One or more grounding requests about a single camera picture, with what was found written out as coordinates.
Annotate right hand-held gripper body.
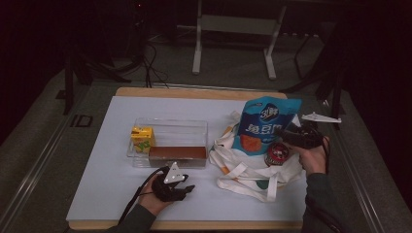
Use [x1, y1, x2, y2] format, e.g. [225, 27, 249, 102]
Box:
[285, 111, 343, 150]

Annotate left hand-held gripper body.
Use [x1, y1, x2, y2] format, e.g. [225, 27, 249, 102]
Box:
[151, 161, 190, 204]

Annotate brown carton box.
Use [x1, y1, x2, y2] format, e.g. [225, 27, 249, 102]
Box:
[148, 146, 208, 169]

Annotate blue snack pouch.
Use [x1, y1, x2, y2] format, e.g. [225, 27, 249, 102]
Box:
[231, 95, 304, 157]

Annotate clear plastic container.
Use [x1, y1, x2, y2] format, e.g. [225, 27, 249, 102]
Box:
[125, 117, 210, 170]

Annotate yellow drink carton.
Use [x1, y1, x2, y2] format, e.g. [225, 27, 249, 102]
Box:
[129, 125, 156, 154]

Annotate white canvas tote bag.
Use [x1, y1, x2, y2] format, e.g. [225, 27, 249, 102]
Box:
[208, 110, 309, 204]

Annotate person's left hand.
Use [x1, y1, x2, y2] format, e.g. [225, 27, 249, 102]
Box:
[137, 176, 173, 217]

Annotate person's right hand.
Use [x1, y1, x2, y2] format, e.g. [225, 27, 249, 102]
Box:
[294, 135, 332, 178]

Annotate red round can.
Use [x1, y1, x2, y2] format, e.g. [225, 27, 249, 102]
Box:
[263, 142, 292, 168]

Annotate black stand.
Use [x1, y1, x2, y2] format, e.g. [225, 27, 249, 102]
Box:
[55, 52, 132, 117]
[280, 30, 347, 131]

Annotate white table sheet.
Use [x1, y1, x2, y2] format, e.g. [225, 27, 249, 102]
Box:
[65, 95, 309, 223]

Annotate wooden table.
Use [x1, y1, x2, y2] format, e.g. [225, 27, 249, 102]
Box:
[67, 86, 305, 231]

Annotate white metal stand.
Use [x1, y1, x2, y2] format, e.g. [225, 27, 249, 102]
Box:
[176, 0, 288, 82]

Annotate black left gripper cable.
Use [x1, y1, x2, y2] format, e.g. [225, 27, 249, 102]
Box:
[117, 166, 170, 226]

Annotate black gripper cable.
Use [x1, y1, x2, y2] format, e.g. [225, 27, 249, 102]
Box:
[117, 166, 170, 226]
[319, 135, 332, 177]

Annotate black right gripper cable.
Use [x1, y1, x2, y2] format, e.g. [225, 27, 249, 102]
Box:
[319, 135, 332, 177]

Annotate metal floor rail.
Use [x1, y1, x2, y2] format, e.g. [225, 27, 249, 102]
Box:
[322, 100, 387, 233]
[0, 111, 84, 229]

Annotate black rectangular floor bracket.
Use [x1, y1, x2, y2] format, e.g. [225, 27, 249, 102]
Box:
[69, 114, 94, 128]

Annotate black floor cables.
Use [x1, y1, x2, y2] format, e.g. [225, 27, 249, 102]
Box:
[141, 40, 170, 89]

